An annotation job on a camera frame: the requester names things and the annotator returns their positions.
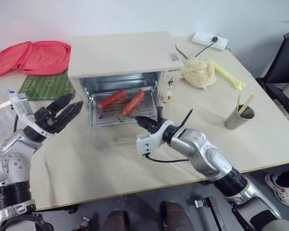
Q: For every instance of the green soccer field mat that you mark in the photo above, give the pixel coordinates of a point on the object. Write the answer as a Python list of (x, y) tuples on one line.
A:
[(48, 86)]

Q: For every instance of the red sausage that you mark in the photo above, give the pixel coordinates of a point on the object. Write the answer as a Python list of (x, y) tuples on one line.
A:
[(112, 99), (133, 103)]

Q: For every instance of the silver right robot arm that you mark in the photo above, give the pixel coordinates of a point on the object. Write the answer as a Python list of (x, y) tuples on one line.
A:
[(214, 156)]

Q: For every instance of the clear plastic box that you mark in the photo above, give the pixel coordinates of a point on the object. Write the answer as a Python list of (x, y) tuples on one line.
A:
[(1, 118)]

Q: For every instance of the white toaster oven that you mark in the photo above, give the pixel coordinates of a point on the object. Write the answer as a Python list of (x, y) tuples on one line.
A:
[(120, 53)]

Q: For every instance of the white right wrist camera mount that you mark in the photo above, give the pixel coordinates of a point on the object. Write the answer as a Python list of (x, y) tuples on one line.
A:
[(147, 142)]

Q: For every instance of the yellow plastic sleeve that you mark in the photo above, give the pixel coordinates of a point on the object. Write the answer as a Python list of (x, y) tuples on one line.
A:
[(228, 77)]

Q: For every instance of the red fabric bag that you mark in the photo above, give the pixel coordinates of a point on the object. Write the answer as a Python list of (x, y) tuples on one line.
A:
[(31, 57)]

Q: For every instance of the silver metal baking tray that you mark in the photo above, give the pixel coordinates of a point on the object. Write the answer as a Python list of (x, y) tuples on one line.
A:
[(115, 118)]

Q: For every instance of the black office chair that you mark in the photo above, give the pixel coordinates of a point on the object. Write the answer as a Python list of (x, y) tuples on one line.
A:
[(277, 65)]

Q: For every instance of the white red sneaker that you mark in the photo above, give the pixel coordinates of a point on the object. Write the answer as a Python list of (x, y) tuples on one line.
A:
[(280, 190)]

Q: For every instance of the black metal frame bar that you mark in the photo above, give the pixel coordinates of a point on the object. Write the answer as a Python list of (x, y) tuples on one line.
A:
[(213, 214)]

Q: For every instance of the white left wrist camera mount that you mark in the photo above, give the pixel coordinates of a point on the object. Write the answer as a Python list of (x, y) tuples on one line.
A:
[(43, 132)]

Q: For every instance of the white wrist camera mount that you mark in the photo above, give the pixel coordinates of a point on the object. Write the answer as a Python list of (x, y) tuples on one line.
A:
[(43, 132), (147, 142)]

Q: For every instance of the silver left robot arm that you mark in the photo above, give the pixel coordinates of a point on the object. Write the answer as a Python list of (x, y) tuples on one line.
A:
[(12, 149)]

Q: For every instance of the glass oven door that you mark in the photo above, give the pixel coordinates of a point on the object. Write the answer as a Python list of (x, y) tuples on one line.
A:
[(121, 142)]

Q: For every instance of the small white red tag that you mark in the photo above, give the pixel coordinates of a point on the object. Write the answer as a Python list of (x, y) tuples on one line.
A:
[(167, 96)]

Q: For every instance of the grey metal cup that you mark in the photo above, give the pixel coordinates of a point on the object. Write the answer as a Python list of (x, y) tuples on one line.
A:
[(237, 120)]

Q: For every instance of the white power strip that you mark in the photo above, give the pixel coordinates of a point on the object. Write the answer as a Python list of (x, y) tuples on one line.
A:
[(204, 38)]

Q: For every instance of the dark brown rounded shape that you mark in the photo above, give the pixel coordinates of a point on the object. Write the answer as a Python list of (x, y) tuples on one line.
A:
[(174, 216), (116, 221)]

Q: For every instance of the cream crumpled cloth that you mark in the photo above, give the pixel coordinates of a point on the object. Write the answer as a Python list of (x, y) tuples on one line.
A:
[(198, 74)]

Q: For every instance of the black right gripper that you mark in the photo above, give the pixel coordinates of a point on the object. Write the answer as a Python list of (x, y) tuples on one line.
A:
[(154, 125)]

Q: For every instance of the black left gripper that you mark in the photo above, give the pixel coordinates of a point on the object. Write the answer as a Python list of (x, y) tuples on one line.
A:
[(47, 119)]

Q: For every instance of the wooden chopstick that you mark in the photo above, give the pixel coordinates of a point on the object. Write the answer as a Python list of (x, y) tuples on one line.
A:
[(247, 103)]

